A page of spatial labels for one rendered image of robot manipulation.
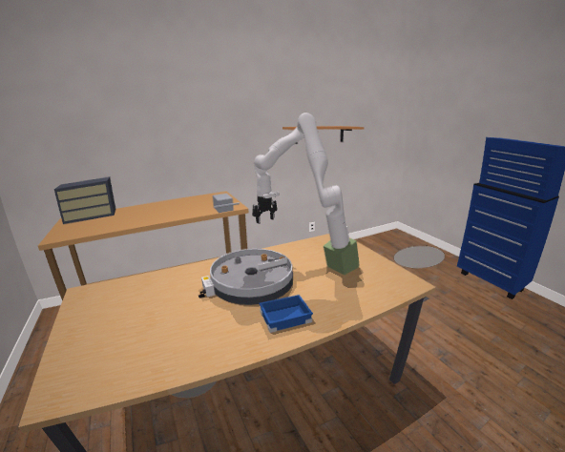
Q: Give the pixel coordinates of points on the blue crate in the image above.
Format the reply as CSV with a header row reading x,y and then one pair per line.
x,y
284,313

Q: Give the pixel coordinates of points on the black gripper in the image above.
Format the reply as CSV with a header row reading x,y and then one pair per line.
x,y
264,204

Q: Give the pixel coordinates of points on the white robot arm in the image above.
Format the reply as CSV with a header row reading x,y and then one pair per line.
x,y
331,196

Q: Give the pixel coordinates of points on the grey round turning table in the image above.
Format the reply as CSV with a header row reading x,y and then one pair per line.
x,y
247,285

